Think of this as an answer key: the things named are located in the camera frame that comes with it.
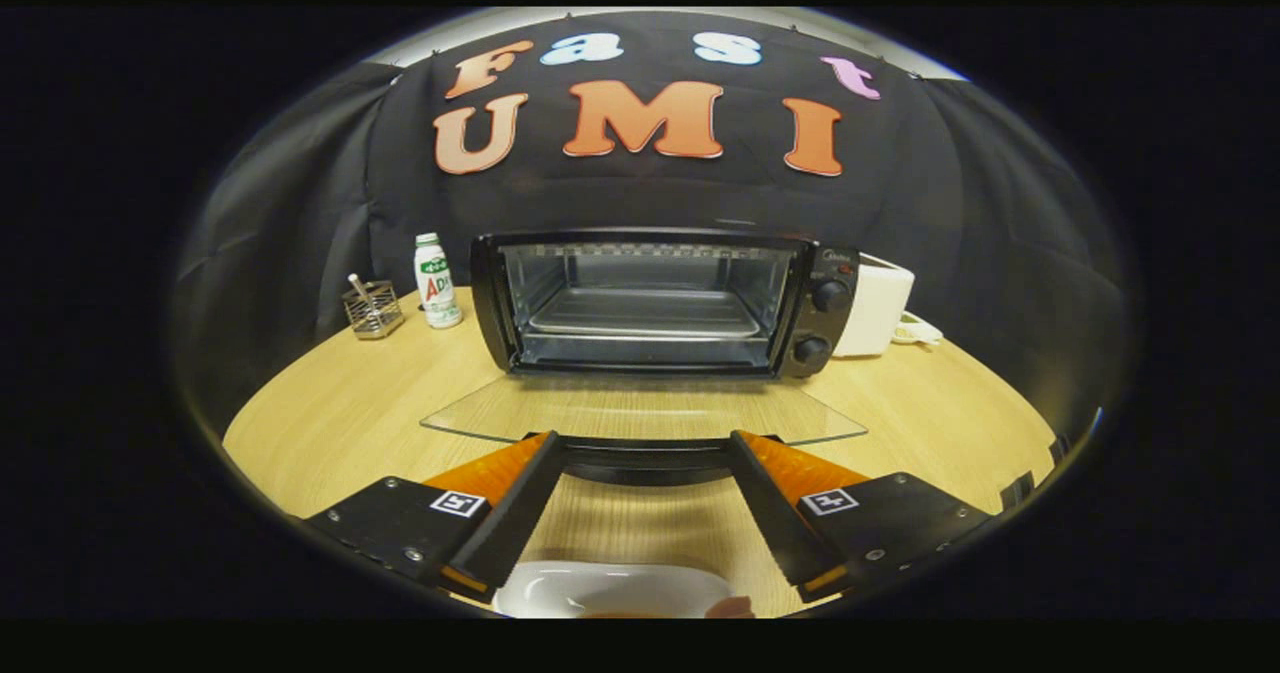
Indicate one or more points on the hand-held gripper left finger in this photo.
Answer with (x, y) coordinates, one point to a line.
(515, 523)

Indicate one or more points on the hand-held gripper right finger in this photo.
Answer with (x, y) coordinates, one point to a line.
(775, 513)

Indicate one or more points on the reddish brown food piece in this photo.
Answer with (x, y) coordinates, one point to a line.
(730, 609)

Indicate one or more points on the black toaster oven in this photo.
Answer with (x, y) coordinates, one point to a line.
(822, 325)

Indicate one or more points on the white pop-up toaster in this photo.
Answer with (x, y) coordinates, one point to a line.
(878, 303)

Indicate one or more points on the white plate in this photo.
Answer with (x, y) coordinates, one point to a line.
(600, 588)

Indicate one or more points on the white divided snack dish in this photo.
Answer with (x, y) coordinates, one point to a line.
(920, 331)

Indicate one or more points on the white plastic drink bottle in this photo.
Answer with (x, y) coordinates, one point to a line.
(436, 288)

